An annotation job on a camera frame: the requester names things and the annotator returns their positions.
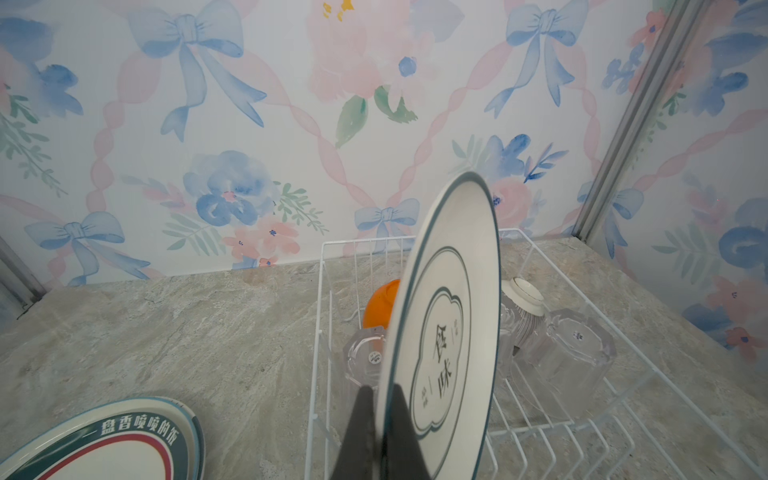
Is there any left corner aluminium post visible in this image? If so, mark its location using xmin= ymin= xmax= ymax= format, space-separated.
xmin=1 ymin=239 xmax=46 ymax=319

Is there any orange bowl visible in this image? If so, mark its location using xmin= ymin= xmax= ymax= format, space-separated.
xmin=362 ymin=279 xmax=400 ymax=329

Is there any clear glass cup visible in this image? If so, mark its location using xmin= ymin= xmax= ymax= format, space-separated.
xmin=343 ymin=326 xmax=386 ymax=389
xmin=510 ymin=308 xmax=617 ymax=420

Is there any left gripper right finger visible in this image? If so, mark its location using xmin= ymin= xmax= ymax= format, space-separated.
xmin=381 ymin=384 xmax=430 ymax=480

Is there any corner aluminium post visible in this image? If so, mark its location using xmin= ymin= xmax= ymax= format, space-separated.
xmin=1 ymin=239 xmax=46 ymax=319
xmin=572 ymin=1 xmax=711 ymax=242

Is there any right corner aluminium post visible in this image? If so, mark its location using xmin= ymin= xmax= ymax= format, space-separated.
xmin=572 ymin=1 xmax=711 ymax=242

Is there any white wire dish rack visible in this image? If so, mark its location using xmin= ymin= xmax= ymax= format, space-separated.
xmin=304 ymin=228 xmax=767 ymax=479

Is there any striped ceramic bowl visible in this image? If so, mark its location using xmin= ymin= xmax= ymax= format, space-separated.
xmin=501 ymin=276 xmax=546 ymax=349

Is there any white deep plate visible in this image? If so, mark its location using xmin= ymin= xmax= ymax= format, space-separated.
xmin=1 ymin=397 xmax=205 ymax=479

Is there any clear glass cup back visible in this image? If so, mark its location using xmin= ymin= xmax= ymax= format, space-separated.
xmin=510 ymin=308 xmax=617 ymax=420

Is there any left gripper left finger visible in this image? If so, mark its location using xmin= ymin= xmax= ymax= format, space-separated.
xmin=330 ymin=386 xmax=375 ymax=480

